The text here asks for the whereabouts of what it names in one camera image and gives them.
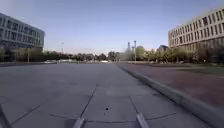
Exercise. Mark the grey glass-fronted building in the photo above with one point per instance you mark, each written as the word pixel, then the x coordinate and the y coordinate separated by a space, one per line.
pixel 20 33

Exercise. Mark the robot's own part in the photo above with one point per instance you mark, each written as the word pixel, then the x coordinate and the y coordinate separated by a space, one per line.
pixel 78 123
pixel 142 121

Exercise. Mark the row of trees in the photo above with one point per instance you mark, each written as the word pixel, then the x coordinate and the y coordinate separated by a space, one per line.
pixel 33 54
pixel 173 54

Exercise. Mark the grey stone kerb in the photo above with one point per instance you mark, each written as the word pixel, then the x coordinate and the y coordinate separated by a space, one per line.
pixel 173 95

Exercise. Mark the reddish brown paved ground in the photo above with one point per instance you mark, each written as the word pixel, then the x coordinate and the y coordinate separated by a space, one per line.
pixel 200 83

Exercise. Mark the grey paved plaza ground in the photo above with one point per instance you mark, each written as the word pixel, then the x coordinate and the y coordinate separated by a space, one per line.
pixel 66 83

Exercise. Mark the lamp pole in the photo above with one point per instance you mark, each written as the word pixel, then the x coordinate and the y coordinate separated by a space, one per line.
pixel 62 47

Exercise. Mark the beige building with windows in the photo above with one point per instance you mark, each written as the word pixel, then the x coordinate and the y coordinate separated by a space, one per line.
pixel 200 31

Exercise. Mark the tall pole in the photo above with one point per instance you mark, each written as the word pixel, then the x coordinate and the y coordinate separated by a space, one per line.
pixel 135 50

